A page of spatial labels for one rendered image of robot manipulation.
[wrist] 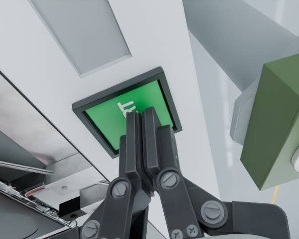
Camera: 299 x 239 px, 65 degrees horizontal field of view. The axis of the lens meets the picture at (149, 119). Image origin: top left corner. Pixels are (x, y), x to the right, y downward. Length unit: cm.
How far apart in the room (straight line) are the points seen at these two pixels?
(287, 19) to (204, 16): 93
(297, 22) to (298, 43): 124
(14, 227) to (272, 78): 43
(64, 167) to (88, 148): 13
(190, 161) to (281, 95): 20
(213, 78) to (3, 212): 135
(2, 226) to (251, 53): 53
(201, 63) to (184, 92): 128
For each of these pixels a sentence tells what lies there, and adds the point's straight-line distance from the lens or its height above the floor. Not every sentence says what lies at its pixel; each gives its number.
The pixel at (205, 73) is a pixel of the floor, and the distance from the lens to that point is 149.
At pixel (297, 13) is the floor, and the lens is 163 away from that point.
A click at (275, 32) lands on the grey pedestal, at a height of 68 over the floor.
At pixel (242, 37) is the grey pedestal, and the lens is 59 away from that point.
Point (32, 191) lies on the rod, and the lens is 34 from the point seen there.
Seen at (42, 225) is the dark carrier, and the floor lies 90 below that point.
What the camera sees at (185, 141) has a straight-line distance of 19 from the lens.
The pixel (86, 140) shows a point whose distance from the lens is 17.
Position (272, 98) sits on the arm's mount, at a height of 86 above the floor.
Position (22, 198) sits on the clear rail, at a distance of 34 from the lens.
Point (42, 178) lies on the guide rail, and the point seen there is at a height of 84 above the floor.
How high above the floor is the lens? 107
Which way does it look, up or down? 43 degrees down
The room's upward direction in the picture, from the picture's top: 160 degrees clockwise
